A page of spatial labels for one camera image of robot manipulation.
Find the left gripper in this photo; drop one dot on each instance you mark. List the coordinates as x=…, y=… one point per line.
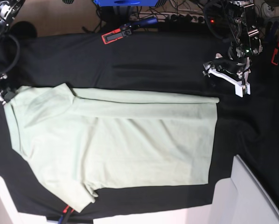
x=233, y=71

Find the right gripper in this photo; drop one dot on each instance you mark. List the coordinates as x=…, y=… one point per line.
x=7, y=94

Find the light green T-shirt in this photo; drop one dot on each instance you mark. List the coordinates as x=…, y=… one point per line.
x=77, y=141

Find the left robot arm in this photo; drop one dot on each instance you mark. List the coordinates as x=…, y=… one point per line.
x=244, y=40

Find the black table cloth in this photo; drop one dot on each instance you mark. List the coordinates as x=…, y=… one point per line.
x=247, y=126

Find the black power strip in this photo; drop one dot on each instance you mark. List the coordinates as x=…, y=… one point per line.
x=189, y=18

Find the red black clamp right edge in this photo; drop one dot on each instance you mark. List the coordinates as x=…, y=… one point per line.
x=275, y=55

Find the red black clamp top centre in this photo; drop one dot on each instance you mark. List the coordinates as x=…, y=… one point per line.
x=127, y=30

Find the red blue clamp bottom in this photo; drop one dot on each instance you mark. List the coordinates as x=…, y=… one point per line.
x=65, y=216

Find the blue clamp handle right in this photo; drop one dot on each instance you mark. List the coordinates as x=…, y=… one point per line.
x=270, y=31

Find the white table frame left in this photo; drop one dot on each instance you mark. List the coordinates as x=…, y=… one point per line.
x=8, y=211

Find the white table frame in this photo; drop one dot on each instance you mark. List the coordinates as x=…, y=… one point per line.
x=241, y=199
x=8, y=211

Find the white table frame right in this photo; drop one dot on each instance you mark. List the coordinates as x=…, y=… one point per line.
x=241, y=199

